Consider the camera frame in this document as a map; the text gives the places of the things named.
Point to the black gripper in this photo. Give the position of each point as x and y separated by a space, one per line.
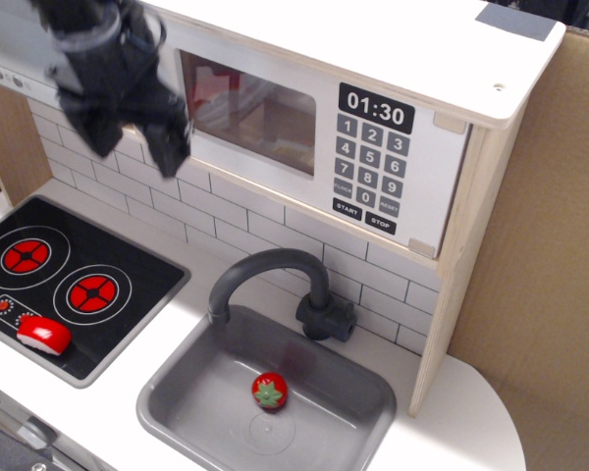
115 75

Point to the white toy microwave door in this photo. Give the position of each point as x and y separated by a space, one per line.
321 139

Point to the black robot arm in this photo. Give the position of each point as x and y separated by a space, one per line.
68 17

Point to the wooden microwave cabinet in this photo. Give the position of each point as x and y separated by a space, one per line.
432 53

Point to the orange salmon sushi toy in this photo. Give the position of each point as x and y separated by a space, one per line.
220 98

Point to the wooden left side panel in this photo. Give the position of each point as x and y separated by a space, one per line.
24 166

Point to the grey range hood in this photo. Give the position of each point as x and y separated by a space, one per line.
31 61

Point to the black toy stovetop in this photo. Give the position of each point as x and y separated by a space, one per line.
101 287

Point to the red tuna sushi toy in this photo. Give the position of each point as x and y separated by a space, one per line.
44 334

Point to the dark grey toy faucet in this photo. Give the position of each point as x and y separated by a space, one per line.
318 312

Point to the grey toy sink basin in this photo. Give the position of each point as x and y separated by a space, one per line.
200 402

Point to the red toy strawberry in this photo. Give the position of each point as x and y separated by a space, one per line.
270 390

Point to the grey oven front panel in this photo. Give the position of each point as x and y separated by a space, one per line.
29 443

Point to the grey tape patch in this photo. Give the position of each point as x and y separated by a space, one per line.
516 22

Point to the brown cardboard panel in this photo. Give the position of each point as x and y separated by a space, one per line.
524 322

